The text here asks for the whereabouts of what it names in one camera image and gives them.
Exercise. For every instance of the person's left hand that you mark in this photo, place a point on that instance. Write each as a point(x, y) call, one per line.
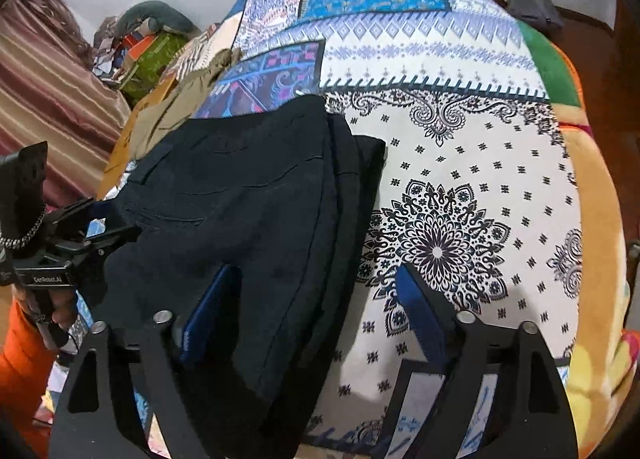
point(62, 318)

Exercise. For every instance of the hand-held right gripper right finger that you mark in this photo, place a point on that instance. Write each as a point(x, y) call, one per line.
point(420, 319)

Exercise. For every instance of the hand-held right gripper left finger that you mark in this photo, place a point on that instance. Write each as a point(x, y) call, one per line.
point(207, 319)

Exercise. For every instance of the grey neck pillow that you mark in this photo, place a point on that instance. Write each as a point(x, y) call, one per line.
point(150, 11)

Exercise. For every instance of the olive khaki pants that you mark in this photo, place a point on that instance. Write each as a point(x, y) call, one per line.
point(170, 109)

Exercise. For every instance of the blue patchwork bedspread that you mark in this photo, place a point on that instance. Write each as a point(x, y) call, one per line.
point(450, 139)

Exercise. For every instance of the orange green fleece blanket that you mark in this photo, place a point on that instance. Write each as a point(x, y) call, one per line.
point(595, 179)

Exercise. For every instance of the pile of assorted clutter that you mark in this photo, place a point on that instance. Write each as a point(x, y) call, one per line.
point(112, 49)

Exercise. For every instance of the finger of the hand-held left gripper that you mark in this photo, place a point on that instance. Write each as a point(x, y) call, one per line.
point(77, 216)
point(107, 241)

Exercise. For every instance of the person's left forearm orange sleeve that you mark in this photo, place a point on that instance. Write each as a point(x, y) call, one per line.
point(25, 374)

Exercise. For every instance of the black pants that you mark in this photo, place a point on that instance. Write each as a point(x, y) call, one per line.
point(240, 199)

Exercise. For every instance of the striped maroon curtain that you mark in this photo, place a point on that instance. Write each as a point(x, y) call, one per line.
point(50, 89)

